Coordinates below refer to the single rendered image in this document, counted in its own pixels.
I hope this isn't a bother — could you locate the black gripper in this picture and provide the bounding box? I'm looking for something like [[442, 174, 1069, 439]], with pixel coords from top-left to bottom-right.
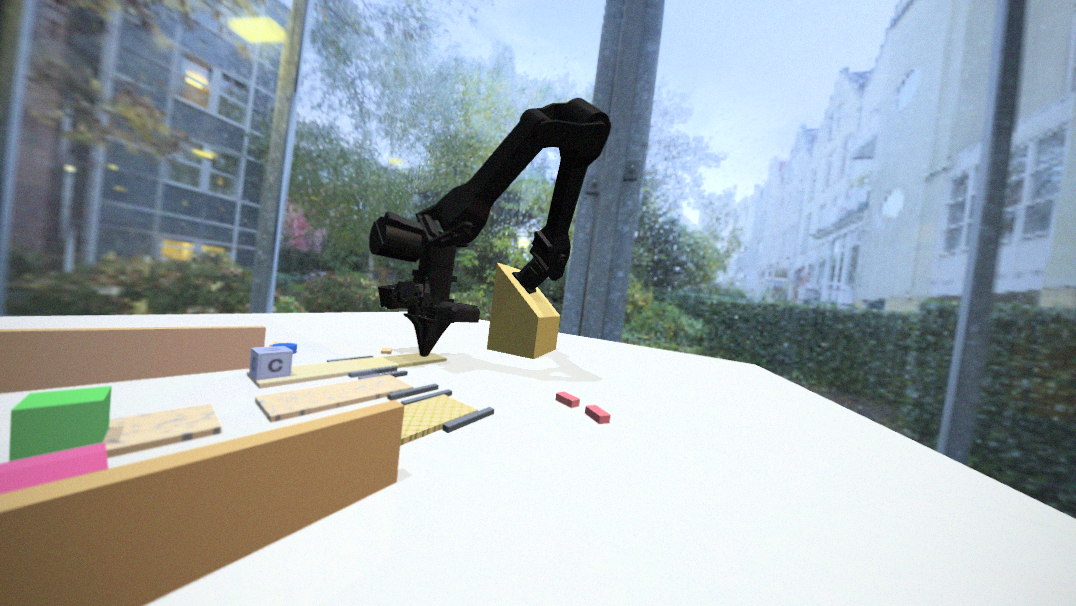
[[401, 264, 480, 357]]

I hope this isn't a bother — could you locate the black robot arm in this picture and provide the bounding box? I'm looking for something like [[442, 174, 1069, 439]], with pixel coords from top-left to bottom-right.
[[369, 97, 611, 309]]

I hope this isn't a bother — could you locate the pink rectangular block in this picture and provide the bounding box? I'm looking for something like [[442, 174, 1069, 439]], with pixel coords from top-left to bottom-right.
[[585, 405, 611, 424], [555, 392, 580, 409]]

